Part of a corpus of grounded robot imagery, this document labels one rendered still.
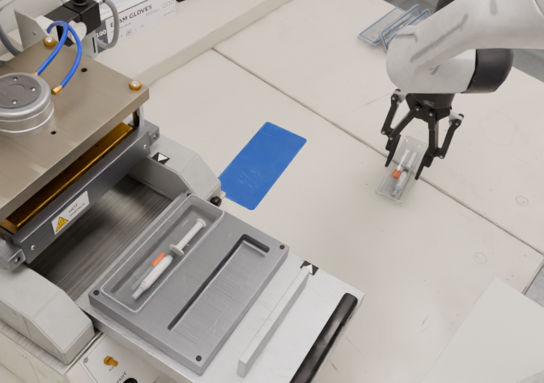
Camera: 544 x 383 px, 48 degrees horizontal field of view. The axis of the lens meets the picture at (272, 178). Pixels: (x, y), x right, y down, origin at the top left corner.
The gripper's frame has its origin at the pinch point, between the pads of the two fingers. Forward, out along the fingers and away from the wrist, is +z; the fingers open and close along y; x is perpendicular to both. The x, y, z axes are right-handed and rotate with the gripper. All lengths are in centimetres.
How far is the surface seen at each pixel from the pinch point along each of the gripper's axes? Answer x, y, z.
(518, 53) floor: 180, 16, 79
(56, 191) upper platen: -57, -33, -26
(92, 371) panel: -69, -21, -10
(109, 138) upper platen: -47, -33, -26
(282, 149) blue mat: -7.1, -23.6, 4.6
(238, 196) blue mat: -22.9, -25.1, 4.6
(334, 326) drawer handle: -54, 3, -21
